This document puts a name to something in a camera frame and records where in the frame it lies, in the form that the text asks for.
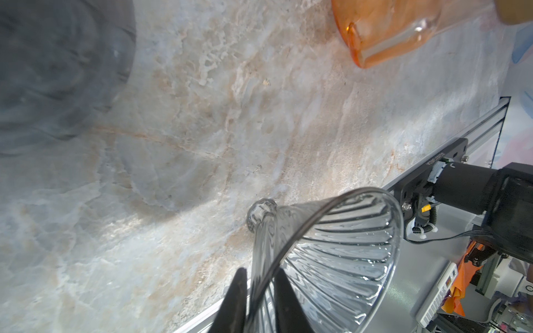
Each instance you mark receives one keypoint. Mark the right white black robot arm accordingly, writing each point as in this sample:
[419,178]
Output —
[504,196]

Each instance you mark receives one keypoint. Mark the brown paper coffee filter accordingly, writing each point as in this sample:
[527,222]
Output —
[514,12]

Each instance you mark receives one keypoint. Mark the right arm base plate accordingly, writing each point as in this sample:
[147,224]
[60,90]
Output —
[412,185]

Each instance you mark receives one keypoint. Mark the orange glass carafe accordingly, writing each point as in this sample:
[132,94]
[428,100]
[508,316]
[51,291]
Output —
[375,31]

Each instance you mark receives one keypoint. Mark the clear grey glass dripper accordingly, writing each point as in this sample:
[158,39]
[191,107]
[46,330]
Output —
[339,256]

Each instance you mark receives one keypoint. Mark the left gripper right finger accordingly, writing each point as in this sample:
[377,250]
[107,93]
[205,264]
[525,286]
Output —
[289,313]

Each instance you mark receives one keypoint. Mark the clear grey glass pitcher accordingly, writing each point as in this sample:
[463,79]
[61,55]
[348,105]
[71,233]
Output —
[62,63]

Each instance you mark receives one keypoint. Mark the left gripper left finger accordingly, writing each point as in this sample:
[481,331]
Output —
[232,313]

